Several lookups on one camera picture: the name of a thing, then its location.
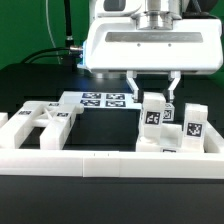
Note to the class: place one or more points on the white chair seat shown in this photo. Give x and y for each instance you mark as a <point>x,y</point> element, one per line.
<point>170,140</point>

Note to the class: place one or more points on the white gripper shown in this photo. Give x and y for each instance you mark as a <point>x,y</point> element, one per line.
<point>192,46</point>

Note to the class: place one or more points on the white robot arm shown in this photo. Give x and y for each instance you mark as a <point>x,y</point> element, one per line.
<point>155,14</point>

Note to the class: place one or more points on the white chair back frame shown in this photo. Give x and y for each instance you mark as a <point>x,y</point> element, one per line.
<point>56,120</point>

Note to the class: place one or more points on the white U-shaped fence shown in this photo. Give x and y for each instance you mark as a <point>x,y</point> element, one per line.
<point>207,165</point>

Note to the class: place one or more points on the white marker sheet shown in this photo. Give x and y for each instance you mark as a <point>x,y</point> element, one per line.
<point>100,100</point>

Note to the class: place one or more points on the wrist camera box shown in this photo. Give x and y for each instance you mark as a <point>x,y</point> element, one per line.
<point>113,8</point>

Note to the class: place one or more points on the white part at left edge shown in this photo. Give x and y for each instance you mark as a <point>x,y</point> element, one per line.
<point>3,118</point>

